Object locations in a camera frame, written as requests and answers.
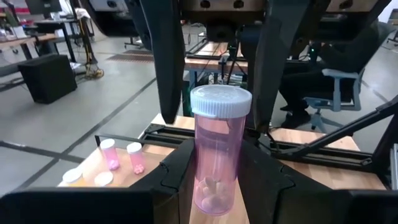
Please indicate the yellow medicine bottle white cap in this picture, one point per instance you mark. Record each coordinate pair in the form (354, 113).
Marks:
(73, 175)
(103, 179)

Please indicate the brown ribbed mat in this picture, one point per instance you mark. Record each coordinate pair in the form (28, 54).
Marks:
(130, 56)

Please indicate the black computer monitor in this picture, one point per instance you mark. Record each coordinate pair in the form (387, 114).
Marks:
(43, 5)

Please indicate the wooden desk black legs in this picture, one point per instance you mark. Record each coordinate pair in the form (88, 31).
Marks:
(18, 42)

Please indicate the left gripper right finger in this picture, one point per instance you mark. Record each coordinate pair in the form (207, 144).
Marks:
(273, 193)

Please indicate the black cube box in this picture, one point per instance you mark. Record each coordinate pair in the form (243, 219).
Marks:
(46, 79)

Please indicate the person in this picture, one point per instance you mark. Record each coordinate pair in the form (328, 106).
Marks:
(342, 56)

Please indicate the wooden table blue legs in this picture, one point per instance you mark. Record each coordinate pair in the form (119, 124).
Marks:
(202, 63)

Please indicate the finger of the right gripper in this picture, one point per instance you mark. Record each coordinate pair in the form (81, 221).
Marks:
(169, 62)
(270, 68)

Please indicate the grey-blue office chair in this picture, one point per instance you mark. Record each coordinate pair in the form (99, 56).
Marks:
(342, 74)

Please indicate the wooden shelf black legs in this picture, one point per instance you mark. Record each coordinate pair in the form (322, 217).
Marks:
(122, 179)

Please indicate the pink medicine bottle white cap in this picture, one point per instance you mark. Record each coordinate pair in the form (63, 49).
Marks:
(109, 155)
(136, 158)
(217, 149)

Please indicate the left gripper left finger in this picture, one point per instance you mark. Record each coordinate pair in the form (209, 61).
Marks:
(174, 180)

